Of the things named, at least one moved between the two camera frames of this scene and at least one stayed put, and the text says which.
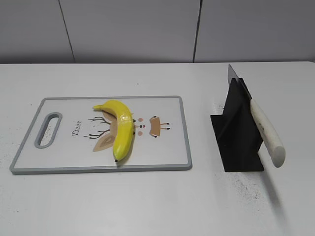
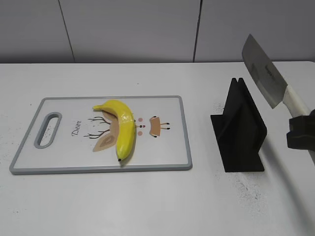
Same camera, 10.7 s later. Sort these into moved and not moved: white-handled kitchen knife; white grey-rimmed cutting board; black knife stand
Moved: white-handled kitchen knife
Not moved: white grey-rimmed cutting board; black knife stand
